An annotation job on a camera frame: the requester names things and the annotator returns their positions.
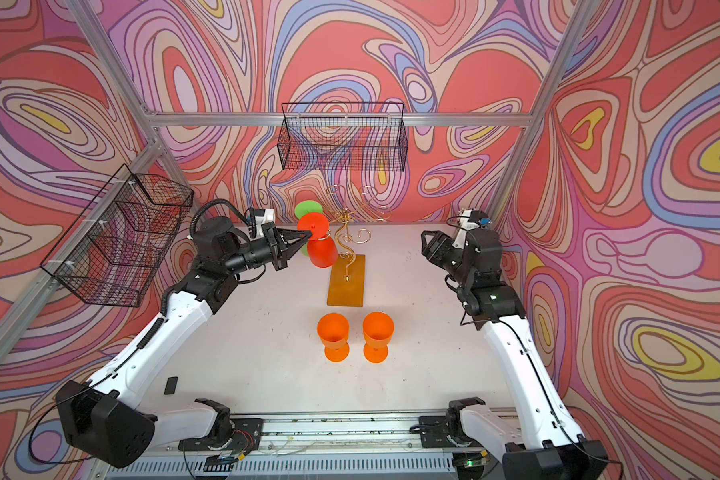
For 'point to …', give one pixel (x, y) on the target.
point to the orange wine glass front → (378, 329)
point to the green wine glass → (303, 208)
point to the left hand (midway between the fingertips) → (312, 235)
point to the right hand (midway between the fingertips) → (430, 244)
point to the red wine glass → (321, 248)
